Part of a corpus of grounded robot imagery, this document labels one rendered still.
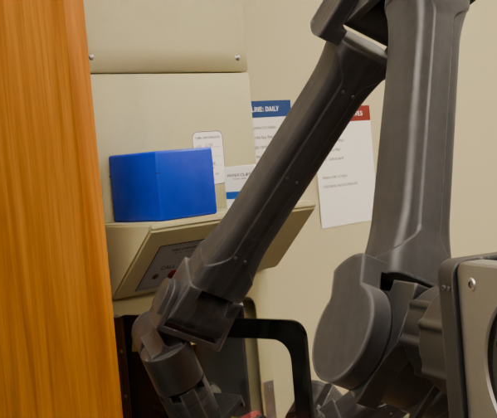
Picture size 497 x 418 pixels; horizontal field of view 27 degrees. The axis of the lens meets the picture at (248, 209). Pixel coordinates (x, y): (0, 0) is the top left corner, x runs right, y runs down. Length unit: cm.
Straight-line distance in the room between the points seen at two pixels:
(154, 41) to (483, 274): 94
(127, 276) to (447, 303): 76
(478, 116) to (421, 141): 208
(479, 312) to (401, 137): 26
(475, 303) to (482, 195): 229
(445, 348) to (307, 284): 168
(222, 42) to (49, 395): 58
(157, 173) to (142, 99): 17
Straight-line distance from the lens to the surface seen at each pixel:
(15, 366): 145
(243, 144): 159
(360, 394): 74
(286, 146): 105
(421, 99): 86
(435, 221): 81
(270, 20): 230
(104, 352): 130
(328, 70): 102
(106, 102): 142
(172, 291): 114
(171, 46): 151
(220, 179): 155
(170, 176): 134
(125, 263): 135
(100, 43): 143
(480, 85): 295
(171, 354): 115
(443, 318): 66
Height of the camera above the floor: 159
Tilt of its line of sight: 3 degrees down
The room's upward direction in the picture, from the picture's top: 5 degrees counter-clockwise
